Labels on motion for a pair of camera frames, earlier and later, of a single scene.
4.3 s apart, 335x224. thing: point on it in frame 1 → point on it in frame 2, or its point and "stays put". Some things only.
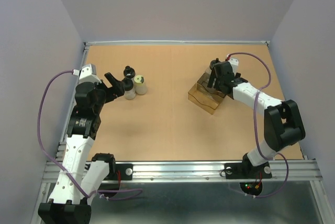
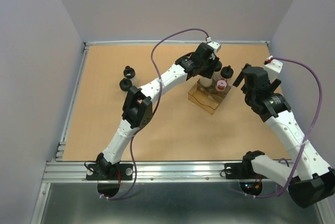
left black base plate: [123, 171] stays put
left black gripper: [113, 92] → [212, 63]
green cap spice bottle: [140, 87] → [205, 81]
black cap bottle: [129, 72] stays put
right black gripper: [212, 79] → [274, 84]
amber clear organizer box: [207, 98] stays put
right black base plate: [245, 170] stays put
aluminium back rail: [131, 42] stays put
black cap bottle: [129, 91] stays put
